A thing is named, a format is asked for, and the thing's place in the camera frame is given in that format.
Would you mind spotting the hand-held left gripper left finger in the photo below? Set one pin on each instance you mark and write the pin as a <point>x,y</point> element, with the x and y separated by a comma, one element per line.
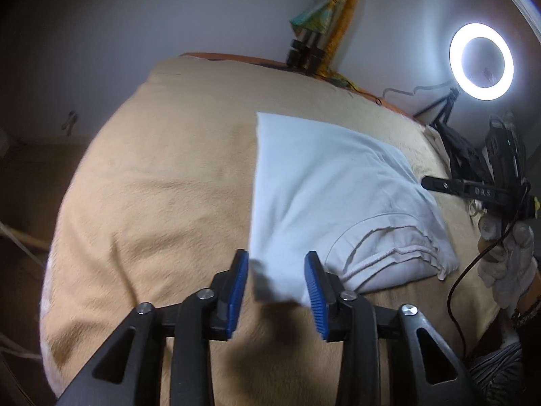
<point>236,287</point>

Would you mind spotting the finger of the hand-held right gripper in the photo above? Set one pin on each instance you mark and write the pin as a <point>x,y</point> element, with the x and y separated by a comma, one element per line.
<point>443,185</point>

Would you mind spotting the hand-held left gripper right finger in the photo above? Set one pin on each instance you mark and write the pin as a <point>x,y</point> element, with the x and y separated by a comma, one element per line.
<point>315,296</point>

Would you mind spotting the white t-shirt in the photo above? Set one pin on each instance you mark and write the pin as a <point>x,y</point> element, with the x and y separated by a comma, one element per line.
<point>321,186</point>

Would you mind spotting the person's right forearm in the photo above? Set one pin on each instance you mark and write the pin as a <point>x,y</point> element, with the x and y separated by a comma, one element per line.
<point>528,317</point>

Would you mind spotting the person's right hand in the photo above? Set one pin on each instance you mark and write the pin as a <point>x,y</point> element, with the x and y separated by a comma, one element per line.
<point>513,258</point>

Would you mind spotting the black tote bag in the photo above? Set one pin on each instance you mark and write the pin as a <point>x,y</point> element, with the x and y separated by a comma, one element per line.
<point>460,152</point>

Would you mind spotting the tan blanket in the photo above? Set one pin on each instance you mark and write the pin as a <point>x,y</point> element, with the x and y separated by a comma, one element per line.
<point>148,203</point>

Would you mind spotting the orange cloth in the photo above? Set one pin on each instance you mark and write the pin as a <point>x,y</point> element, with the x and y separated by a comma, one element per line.
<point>344,21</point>

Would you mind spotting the striped grey clothing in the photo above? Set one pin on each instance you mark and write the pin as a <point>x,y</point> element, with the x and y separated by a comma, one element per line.
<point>507,372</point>

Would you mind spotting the colourful patterned scarf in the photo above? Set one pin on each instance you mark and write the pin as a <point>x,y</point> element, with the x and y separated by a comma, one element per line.
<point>321,8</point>

